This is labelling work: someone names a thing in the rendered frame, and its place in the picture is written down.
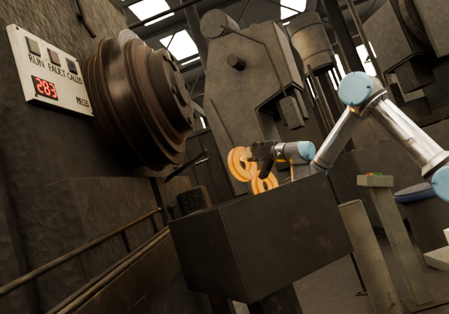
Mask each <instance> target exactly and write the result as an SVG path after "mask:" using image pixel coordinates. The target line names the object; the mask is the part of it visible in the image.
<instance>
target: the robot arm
mask: <svg viewBox="0 0 449 314"><path fill-rule="evenodd" d="M338 95H339V98H340V100H341V101H342V102H343V103H344V104H346V105H347V108H346V110H345V111H344V113H343V114H342V116H341V117H340V119H339V120H338V122H337V123H336V125H335V126H334V128H333V129H332V131H331V132H330V134H329V135H328V137H327V138H326V140H325V141H324V143H323V144H322V146H321V147H320V149H319V150H318V152H317V153H316V151H315V146H314V145H313V143H312V142H309V141H306V142H302V141H299V142H289V143H279V140H271V141H269V140H268V141H264V140H263V141H260V142H253V143H250V147H247V150H246V149H245V148H242V151H241V158H240V160H241V161H243V162H263V161H264V162H263V165H262V168H261V171H260V172H259V175H258V178H260V179H261V180H263V179H266V178H268V177H269V174H270V171H271V169H272V167H273V164H274V162H275V161H276V162H290V163H291V178H292V181H295V180H298V179H300V178H304V177H306V176H310V175H312V174H315V173H318V172H321V171H323V170H324V171H325V173H326V175H327V171H328V169H329V168H330V166H331V165H332V164H333V162H334V161H335V159H336V158H337V156H338V155H339V153H340V152H341V151H342V149H343V147H344V146H345V145H346V144H347V142H348V140H349V139H350V138H351V136H352V135H353V133H354V132H355V130H356V129H357V127H358V126H359V125H360V123H361V121H362V120H363V119H364V118H365V117H369V118H370V119H371V120H372V121H373V122H374V123H375V124H376V125H377V126H378V127H379V128H380V129H381V130H382V131H383V132H385V133H386V134H387V135H388V136H389V137H390V138H391V139H392V140H393V141H394V142H395V143H396V144H397V145H398V146H399V147H400V148H401V149H402V150H403V151H404V152H405V153H406V154H407V155H408V156H409V157H410V158H411V159H412V160H413V161H414V162H415V163H416V164H417V165H418V166H419V167H420V168H421V169H422V177H423V178H425V179H426V181H427V182H429V183H430V184H431V185H432V188H433V191H434V192H435V193H436V195H437V196H438V197H439V198H441V199H442V200H444V201H446V202H449V151H444V150H443V149H441V147H439V145H437V143H435V141H433V140H432V139H431V138H430V137H429V136H428V135H427V134H426V133H424V132H423V131H422V130H421V129H420V128H419V127H418V126H417V125H416V124H415V123H413V121H411V119H409V117H407V116H406V115H405V114H404V113H403V112H402V111H401V110H400V109H399V108H397V107H396V106H395V105H394V104H393V103H392V102H391V101H390V100H389V99H388V92H387V91H386V90H385V89H384V88H383V86H382V83H381V81H380V80H379V79H378V78H376V77H375V76H372V75H368V74H366V73H364V72H362V71H355V72H351V73H349V74H347V75H346V76H345V77H343V79H342V80H341V81H340V83H339V87H338ZM315 153H316V154H315ZM310 160H312V161H311V163H310Z"/></svg>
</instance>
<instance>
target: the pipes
mask: <svg viewBox="0 0 449 314"><path fill-rule="evenodd" d="M200 1H203V0H190V1H187V2H185V3H182V4H179V5H177V6H175V7H172V8H170V9H167V10H165V11H163V12H160V13H158V14H155V15H153V16H151V17H148V18H146V19H143V20H141V21H139V22H136V23H134V24H131V25H129V26H128V29H129V30H132V29H135V28H137V27H139V26H142V25H145V24H147V23H149V22H151V21H154V20H157V19H159V18H161V17H164V16H166V15H169V14H171V13H174V12H175V11H178V10H181V9H184V8H185V7H188V6H190V5H193V4H195V3H198V2H200ZM346 1H347V4H348V6H349V9H350V11H351V14H352V16H353V19H354V21H355V24H356V26H357V29H358V31H359V34H360V36H361V39H362V41H363V44H364V46H365V49H366V51H367V54H368V55H369V58H370V61H371V64H372V65H373V68H374V71H375V73H376V75H377V78H378V79H379V80H380V81H381V83H382V86H383V88H384V87H386V86H387V85H386V82H385V80H384V77H383V75H382V72H381V70H380V67H379V65H378V63H377V60H376V57H375V55H374V53H373V50H372V48H371V45H370V44H369V41H368V38H367V35H366V34H365V31H364V29H363V26H362V24H361V21H360V19H359V16H358V14H357V11H356V9H355V6H354V4H353V1H352V0H346Z"/></svg>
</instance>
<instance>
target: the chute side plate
mask: <svg viewBox="0 0 449 314"><path fill-rule="evenodd" d="M180 269H181V266H180V261H179V259H178V255H177V253H176V249H175V246H174V243H173V240H172V236H171V234H169V235H168V236H167V237H165V238H164V239H163V240H161V241H160V242H159V243H158V244H157V245H156V246H154V247H153V248H152V249H150V250H149V251H148V252H147V253H146V254H145V255H143V256H142V257H141V258H139V259H138V260H137V261H136V262H135V263H134V264H132V265H131V266H130V267H128V268H127V269H126V270H125V271H124V272H123V273H121V274H120V275H119V276H117V277H116V278H115V279H114V280H113V281H112V282H110V283H109V284H108V285H106V286H105V287H104V288H103V289H102V290H101V291H99V292H98V293H96V294H95V295H94V296H93V297H92V298H91V299H89V300H88V301H87V302H86V303H84V304H83V305H82V306H81V307H80V308H79V309H77V310H76V311H74V312H73V313H72V314H134V310H133V305H134V304H135V303H137V302H138V301H139V300H140V299H141V298H143V296H146V298H147V300H148V304H149V307H151V306H152V305H153V303H154V302H155V300H157V298H158V297H159V296H160V294H161V293H162V292H163V290H165V288H166V287H167V285H168V284H169V283H170V282H171V280H172V279H173V278H174V276H175V275H176V274H177V272H179V270H180Z"/></svg>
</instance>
